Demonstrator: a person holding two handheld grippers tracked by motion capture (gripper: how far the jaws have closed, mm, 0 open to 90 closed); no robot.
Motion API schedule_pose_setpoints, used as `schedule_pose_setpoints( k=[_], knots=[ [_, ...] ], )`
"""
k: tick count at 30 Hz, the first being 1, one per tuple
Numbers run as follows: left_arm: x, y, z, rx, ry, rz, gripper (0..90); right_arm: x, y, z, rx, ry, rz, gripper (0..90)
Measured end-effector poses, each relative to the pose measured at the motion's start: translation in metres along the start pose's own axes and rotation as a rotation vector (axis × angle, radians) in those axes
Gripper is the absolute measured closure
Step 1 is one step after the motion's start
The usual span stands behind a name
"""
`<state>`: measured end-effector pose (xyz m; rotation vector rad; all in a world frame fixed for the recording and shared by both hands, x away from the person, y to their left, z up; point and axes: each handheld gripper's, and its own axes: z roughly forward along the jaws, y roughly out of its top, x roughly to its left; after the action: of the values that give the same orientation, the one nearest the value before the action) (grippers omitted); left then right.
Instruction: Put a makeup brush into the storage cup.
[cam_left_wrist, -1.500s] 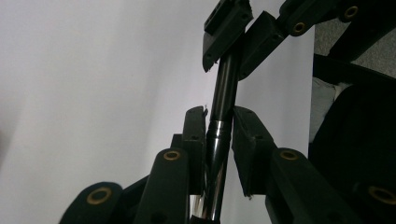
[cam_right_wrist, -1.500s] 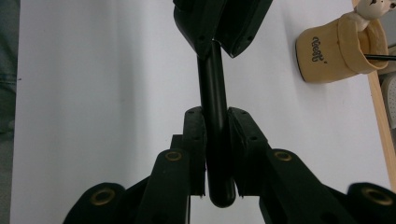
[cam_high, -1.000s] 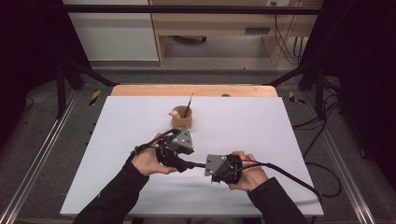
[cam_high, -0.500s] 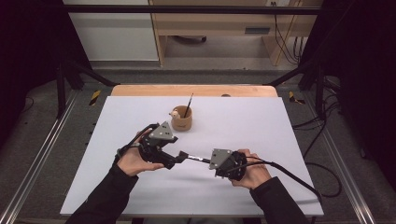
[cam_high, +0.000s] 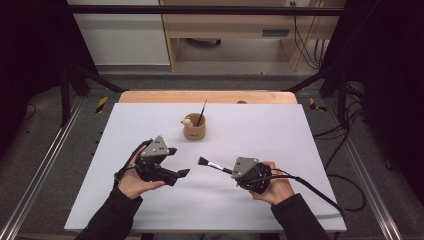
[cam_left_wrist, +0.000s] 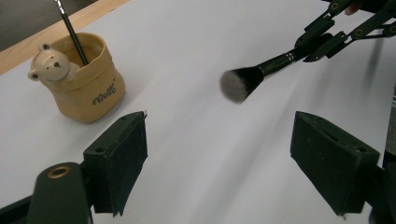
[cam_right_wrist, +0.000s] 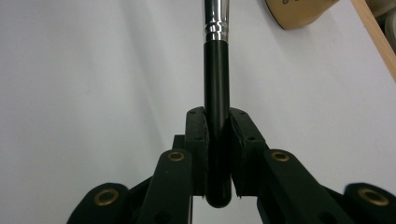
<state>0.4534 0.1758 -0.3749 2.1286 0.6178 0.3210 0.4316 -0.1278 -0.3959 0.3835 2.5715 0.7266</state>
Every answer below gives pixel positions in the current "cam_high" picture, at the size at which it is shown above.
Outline left hand-held gripper cable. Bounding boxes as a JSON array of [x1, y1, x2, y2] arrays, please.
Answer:
[[113, 139, 153, 186]]

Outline hanging black cables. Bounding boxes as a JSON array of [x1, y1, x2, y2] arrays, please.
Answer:
[[289, 1, 331, 70]]

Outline black curtain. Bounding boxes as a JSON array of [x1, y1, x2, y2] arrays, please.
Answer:
[[0, 0, 98, 161], [319, 0, 424, 204]]

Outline person's left hand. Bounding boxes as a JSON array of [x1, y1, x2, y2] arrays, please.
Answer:
[[117, 154, 166, 200]]

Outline black floor cables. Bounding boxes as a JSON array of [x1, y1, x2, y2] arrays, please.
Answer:
[[313, 81, 368, 168]]

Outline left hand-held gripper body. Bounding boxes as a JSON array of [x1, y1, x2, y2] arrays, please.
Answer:
[[134, 135, 179, 187]]

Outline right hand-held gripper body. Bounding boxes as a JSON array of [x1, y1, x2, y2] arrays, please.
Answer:
[[231, 156, 273, 195]]

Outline black metal stand strut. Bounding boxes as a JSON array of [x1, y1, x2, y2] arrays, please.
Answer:
[[283, 63, 349, 128], [59, 63, 129, 128]]

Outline thick black makeup brush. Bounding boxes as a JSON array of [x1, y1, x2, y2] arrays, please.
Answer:
[[198, 156, 234, 175]]

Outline wooden cup with animal figure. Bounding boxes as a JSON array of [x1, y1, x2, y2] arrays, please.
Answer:
[[180, 112, 207, 141]]

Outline person's right hand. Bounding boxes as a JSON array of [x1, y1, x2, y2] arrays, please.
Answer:
[[249, 161, 296, 206]]

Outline black metal crossbar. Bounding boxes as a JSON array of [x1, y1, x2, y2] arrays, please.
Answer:
[[68, 4, 346, 17]]

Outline hand-held gripper cable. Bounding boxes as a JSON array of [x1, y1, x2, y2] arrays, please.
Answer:
[[113, 139, 153, 186], [249, 173, 367, 218]]

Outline aluminium floor rail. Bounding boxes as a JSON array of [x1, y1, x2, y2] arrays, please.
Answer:
[[0, 96, 86, 240], [324, 99, 403, 240]]

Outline white table board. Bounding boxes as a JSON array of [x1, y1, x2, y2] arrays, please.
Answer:
[[63, 102, 348, 233]]

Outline light wooden desk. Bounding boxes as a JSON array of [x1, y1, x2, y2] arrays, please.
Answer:
[[159, 0, 348, 72]]

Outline yellow black tape marker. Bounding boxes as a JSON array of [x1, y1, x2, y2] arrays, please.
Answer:
[[95, 96, 109, 114], [308, 97, 328, 113]]

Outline white cabinet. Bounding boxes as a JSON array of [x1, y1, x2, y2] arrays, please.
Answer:
[[66, 0, 171, 66]]

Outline right hand-held gripper cable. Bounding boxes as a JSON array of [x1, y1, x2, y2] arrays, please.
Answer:
[[249, 173, 367, 218]]

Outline thin black brush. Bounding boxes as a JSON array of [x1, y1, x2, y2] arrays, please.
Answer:
[[196, 99, 208, 127]]

